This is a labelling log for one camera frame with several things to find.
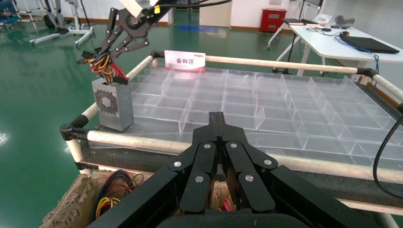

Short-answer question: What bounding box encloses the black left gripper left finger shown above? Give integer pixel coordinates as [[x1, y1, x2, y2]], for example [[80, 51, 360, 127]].
[[88, 112, 219, 228]]

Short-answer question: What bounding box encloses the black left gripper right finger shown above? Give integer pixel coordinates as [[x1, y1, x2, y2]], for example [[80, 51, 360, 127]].
[[217, 112, 383, 228]]

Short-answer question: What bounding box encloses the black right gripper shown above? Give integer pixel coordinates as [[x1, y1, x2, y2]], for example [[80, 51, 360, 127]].
[[100, 8, 151, 60]]

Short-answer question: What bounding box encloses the grey power supply with cables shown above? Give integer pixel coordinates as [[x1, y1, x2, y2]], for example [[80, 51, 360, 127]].
[[76, 49, 135, 132]]

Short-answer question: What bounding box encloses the white pole stand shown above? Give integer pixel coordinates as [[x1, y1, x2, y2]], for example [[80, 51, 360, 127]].
[[29, 0, 95, 48]]

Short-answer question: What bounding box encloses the red white sign card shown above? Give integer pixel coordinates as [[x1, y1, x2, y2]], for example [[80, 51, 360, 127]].
[[164, 49, 207, 72]]

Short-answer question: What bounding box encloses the clear acrylic divider tray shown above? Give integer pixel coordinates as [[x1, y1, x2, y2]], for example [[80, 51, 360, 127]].
[[88, 64, 403, 172]]

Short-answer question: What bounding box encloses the white panel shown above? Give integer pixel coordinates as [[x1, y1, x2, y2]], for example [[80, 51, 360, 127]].
[[199, 0, 233, 29]]

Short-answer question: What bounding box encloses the cardboard divider box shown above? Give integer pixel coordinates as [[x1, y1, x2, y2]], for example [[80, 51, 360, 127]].
[[39, 170, 235, 228]]

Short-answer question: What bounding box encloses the red cabinet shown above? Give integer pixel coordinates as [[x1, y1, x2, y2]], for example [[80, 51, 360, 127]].
[[259, 8, 288, 33]]

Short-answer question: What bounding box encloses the white desk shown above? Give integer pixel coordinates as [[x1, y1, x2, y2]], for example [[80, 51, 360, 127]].
[[267, 18, 403, 78]]

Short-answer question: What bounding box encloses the black notebook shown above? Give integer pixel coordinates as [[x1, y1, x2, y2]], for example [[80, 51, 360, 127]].
[[281, 18, 305, 26]]

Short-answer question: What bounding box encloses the white paper booklet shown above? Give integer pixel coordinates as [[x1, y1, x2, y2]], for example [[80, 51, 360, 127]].
[[313, 13, 334, 25]]

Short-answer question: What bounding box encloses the black laptop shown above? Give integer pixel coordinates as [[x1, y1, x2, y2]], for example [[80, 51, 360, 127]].
[[339, 34, 401, 55]]

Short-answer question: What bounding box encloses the grey headset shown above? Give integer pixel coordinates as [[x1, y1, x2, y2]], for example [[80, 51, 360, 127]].
[[334, 15, 356, 29]]

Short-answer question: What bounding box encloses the multicolour power supply cable bundle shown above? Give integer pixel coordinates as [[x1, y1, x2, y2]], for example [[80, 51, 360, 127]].
[[94, 169, 145, 221], [217, 197, 234, 213]]

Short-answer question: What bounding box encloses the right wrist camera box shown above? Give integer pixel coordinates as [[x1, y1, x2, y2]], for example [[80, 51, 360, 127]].
[[119, 0, 158, 10]]

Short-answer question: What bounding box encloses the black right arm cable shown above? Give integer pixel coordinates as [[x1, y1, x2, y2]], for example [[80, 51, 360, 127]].
[[372, 114, 403, 201]]

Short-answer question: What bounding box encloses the blue desk cable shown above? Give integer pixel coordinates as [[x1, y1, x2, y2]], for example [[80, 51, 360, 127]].
[[334, 35, 381, 84]]

